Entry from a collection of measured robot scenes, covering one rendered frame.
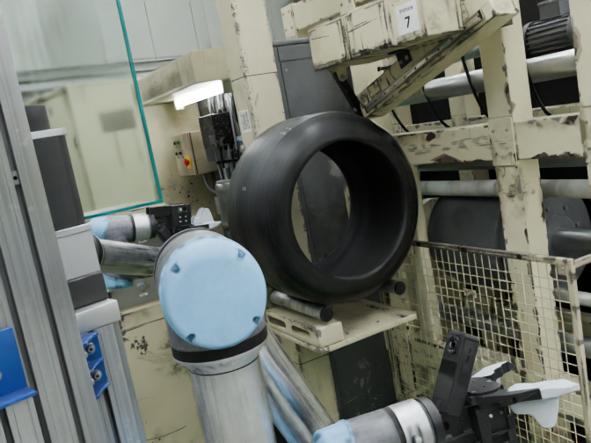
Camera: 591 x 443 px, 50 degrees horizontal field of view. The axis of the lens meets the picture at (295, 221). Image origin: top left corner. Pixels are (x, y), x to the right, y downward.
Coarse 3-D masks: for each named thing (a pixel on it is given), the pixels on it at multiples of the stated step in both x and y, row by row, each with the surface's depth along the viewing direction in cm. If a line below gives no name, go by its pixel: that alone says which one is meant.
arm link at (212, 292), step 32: (160, 256) 78; (192, 256) 68; (224, 256) 69; (160, 288) 70; (192, 288) 68; (224, 288) 69; (256, 288) 69; (192, 320) 68; (224, 320) 68; (256, 320) 70; (192, 352) 70; (224, 352) 70; (256, 352) 73; (224, 384) 72; (256, 384) 74; (224, 416) 73; (256, 416) 74
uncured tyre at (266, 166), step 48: (288, 144) 180; (336, 144) 218; (384, 144) 193; (240, 192) 187; (288, 192) 178; (384, 192) 219; (240, 240) 191; (288, 240) 179; (384, 240) 216; (288, 288) 186; (336, 288) 188
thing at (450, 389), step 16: (448, 336) 89; (464, 336) 85; (448, 352) 87; (464, 352) 85; (448, 368) 86; (464, 368) 85; (448, 384) 85; (464, 384) 85; (432, 400) 88; (448, 400) 84; (464, 400) 85
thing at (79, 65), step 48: (0, 0) 209; (48, 0) 216; (96, 0) 223; (48, 48) 217; (96, 48) 224; (48, 96) 218; (96, 96) 225; (96, 144) 226; (144, 144) 234; (96, 192) 227; (144, 192) 235
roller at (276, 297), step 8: (272, 296) 215; (280, 296) 210; (288, 296) 206; (280, 304) 211; (288, 304) 204; (296, 304) 199; (304, 304) 196; (312, 304) 193; (320, 304) 191; (304, 312) 195; (312, 312) 190; (320, 312) 187; (328, 312) 187; (328, 320) 188
